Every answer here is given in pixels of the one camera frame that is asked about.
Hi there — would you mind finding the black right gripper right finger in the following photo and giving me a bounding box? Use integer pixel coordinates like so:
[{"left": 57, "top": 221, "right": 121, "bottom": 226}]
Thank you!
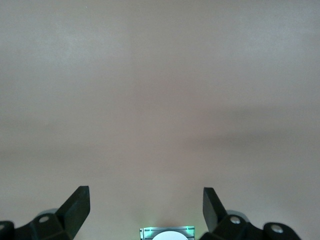
[{"left": 199, "top": 187, "right": 300, "bottom": 240}]

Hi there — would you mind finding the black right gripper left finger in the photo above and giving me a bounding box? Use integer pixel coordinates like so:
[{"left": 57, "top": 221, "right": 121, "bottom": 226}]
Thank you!
[{"left": 0, "top": 185, "right": 91, "bottom": 240}]

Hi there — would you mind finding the brown table cover sheet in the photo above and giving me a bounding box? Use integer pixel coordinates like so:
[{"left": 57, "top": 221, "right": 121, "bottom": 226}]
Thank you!
[{"left": 0, "top": 0, "right": 320, "bottom": 240}]

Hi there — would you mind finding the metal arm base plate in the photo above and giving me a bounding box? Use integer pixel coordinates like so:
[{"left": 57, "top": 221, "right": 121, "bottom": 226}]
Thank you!
[{"left": 139, "top": 225, "right": 196, "bottom": 240}]

